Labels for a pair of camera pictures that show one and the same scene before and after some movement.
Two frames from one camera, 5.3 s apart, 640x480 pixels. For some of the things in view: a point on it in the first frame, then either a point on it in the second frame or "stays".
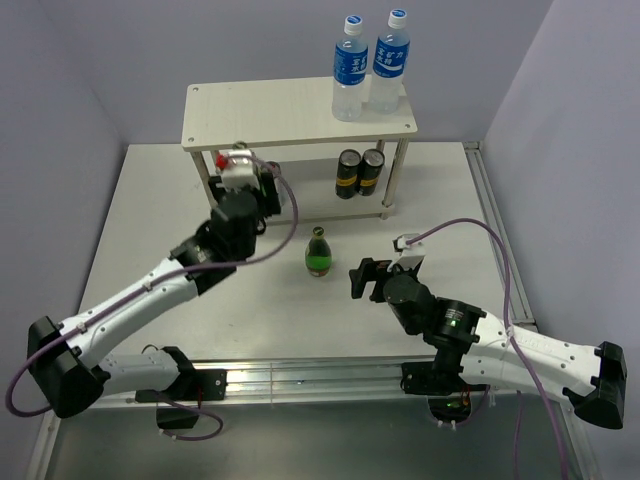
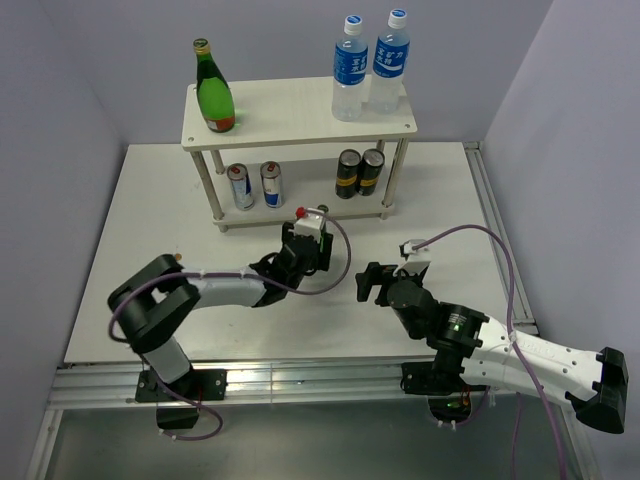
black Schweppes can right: x=371 y=165 stays
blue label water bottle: x=349 y=73 stays
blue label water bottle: x=389 y=65 stays
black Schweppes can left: x=348 y=174 stays
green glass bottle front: x=260 y=171 to x=213 y=92
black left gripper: x=269 y=205 to x=286 y=234
